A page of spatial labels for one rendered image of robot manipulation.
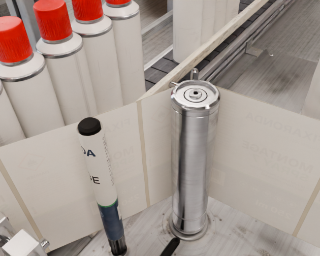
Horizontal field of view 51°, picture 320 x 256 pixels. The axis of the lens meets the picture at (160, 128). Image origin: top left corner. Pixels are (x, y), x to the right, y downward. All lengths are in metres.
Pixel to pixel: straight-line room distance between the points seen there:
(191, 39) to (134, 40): 0.17
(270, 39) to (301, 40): 0.07
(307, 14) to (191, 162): 0.76
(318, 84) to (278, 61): 0.24
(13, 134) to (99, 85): 0.13
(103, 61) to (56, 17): 0.09
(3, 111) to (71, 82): 0.09
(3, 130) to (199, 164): 0.19
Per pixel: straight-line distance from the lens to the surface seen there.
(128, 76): 0.48
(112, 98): 0.46
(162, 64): 0.63
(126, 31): 0.45
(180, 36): 0.60
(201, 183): 0.31
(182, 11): 0.58
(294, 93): 0.59
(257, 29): 0.82
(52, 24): 0.37
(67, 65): 0.38
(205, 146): 0.27
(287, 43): 0.84
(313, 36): 0.88
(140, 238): 0.39
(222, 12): 0.68
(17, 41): 0.35
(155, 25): 0.59
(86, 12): 0.40
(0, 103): 0.35
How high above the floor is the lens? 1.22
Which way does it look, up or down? 44 degrees down
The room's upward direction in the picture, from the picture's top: 2 degrees counter-clockwise
